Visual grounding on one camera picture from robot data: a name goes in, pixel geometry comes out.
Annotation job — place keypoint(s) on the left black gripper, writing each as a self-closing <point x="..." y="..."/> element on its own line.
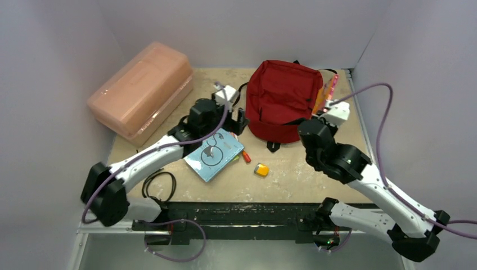
<point x="236" y="126"/>

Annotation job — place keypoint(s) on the yellow grey eraser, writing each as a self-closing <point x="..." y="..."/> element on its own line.
<point x="261" y="170"/>

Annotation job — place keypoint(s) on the light blue notebook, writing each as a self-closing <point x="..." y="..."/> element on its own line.
<point x="214" y="154"/>

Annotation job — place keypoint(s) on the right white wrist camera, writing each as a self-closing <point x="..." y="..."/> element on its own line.
<point x="334" y="115"/>

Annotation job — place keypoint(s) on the aluminium frame rail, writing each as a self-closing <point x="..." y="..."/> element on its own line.
<point x="290" y="180"/>

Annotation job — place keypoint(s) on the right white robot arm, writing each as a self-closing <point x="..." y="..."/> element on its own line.
<point x="410" y="228"/>

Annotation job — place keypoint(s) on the orange booklet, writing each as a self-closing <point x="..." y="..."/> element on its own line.
<point x="325" y="94"/>

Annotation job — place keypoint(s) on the red backpack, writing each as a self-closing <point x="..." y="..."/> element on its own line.
<point x="280" y="95"/>

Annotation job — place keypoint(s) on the red orange marker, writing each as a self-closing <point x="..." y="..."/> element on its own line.
<point x="246" y="156"/>

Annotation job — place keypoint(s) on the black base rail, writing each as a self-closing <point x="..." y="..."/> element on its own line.
<point x="181" y="222"/>

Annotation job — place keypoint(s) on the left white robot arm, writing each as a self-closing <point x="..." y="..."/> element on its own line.
<point x="105" y="192"/>

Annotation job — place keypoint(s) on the pink translucent storage box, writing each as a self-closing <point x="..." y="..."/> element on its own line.
<point x="140" y="96"/>

